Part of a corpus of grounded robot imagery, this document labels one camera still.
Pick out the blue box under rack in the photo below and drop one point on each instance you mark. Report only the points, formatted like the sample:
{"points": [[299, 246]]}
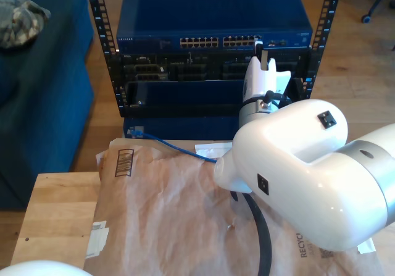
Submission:
{"points": [[185, 127]]}

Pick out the short white tape piece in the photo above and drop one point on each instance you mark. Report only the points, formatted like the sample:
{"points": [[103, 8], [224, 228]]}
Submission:
{"points": [[367, 248]]}

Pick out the torn white shipping label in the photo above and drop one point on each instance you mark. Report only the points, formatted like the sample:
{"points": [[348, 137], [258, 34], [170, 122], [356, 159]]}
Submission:
{"points": [[97, 242]]}

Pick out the brown paper mailer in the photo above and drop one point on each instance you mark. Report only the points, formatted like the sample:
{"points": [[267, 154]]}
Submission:
{"points": [[148, 226]]}

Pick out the black rack frame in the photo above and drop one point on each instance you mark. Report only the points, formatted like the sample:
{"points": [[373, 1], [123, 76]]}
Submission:
{"points": [[97, 10]]}

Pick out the camouflage cloth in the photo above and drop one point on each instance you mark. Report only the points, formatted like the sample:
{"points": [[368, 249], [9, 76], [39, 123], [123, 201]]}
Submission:
{"points": [[21, 19]]}

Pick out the blue sofa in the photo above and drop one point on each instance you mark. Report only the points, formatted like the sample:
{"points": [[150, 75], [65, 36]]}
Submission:
{"points": [[46, 103]]}

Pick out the long white tape strip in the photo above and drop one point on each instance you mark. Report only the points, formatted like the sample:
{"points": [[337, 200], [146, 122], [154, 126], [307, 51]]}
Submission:
{"points": [[213, 151]]}

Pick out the blue network switch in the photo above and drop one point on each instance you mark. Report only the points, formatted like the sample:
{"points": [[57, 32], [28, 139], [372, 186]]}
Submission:
{"points": [[213, 10]]}

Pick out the office chair base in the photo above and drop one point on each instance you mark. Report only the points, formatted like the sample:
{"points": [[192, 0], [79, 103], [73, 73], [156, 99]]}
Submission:
{"points": [[366, 18]]}

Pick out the black rack server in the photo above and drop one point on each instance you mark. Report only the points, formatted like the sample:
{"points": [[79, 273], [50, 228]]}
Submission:
{"points": [[191, 72]]}

